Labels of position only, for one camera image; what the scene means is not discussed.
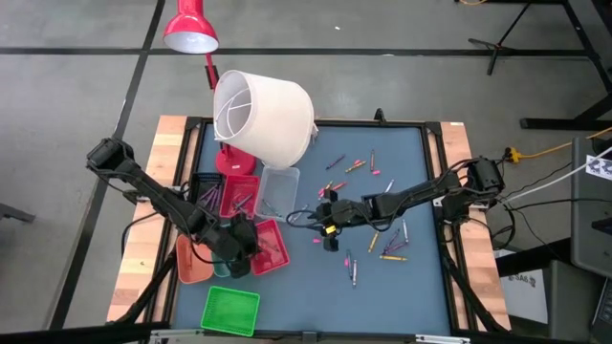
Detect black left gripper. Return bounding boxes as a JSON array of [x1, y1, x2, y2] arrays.
[[205, 212, 260, 280]]

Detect black tripod stand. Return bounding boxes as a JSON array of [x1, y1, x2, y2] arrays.
[[467, 0, 535, 76]]

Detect red plastic basket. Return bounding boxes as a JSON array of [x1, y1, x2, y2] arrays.
[[249, 218, 292, 277], [219, 174, 261, 220]]

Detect black desk leg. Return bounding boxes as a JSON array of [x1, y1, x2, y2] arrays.
[[519, 0, 612, 131]]

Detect yellow extension cord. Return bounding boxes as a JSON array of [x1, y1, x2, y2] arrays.
[[504, 126, 612, 162]]

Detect silver bracket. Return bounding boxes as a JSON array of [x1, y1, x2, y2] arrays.
[[414, 333, 472, 344], [148, 328, 205, 344]]

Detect teal plastic bin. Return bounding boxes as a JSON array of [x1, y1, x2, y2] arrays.
[[209, 252, 233, 278]]

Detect dark keyboard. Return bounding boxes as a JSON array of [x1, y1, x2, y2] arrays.
[[589, 276, 612, 344]]

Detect red desk lamp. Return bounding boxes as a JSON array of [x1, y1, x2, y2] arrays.
[[162, 0, 258, 177]]

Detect green plastic basket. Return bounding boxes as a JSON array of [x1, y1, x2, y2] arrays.
[[199, 285, 262, 338]]

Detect wooden side board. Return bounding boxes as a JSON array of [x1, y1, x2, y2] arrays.
[[438, 120, 512, 332], [106, 114, 188, 324]]

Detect grey chair leg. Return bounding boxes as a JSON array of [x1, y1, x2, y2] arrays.
[[0, 202, 37, 225]]

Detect table lamp with white shade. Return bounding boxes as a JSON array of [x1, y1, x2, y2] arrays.
[[212, 70, 319, 169]]

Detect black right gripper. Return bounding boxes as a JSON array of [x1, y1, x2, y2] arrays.
[[305, 189, 377, 253]]

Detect black cable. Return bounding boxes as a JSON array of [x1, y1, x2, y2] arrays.
[[496, 195, 575, 214], [120, 209, 159, 259]]

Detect black plastic basket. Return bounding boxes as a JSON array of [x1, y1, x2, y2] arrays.
[[189, 171, 225, 221]]

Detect white cable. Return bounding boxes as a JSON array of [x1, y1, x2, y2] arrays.
[[501, 145, 612, 205]]

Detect orange plastic bin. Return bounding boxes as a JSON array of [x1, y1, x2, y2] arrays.
[[175, 233, 215, 286]]

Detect black table frame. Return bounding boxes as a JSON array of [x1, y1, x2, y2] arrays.
[[145, 116, 479, 343]]

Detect black bar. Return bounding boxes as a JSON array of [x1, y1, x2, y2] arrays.
[[0, 322, 171, 344]]

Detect grey cabinet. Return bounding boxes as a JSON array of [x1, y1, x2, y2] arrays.
[[570, 136, 612, 279]]

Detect printed marker paper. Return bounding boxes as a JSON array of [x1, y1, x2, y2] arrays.
[[584, 154, 612, 183]]

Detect clear plastic bin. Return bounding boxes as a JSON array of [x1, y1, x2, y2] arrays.
[[252, 165, 301, 223]]

